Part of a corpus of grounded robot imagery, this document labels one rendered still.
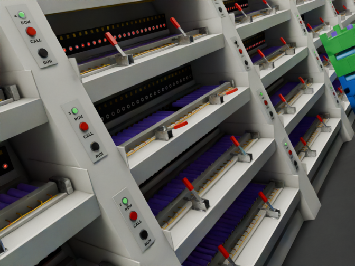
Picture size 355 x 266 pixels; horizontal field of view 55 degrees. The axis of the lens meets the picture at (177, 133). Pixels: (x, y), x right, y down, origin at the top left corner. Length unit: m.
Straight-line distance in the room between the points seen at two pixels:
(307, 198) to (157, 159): 0.69
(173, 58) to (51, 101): 0.39
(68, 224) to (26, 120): 0.19
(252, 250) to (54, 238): 0.58
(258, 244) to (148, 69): 0.57
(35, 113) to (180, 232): 0.40
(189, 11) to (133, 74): 0.48
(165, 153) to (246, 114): 0.49
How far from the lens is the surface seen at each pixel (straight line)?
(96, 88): 0.73
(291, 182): 1.26
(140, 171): 0.73
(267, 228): 1.08
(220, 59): 1.20
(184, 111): 0.94
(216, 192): 0.92
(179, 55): 0.95
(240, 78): 1.18
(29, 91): 0.67
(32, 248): 0.60
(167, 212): 0.84
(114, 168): 0.68
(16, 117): 0.63
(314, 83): 1.84
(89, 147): 0.66
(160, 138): 0.82
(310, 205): 1.32
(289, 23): 1.83
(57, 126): 0.65
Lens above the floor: 0.61
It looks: 6 degrees down
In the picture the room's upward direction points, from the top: 28 degrees counter-clockwise
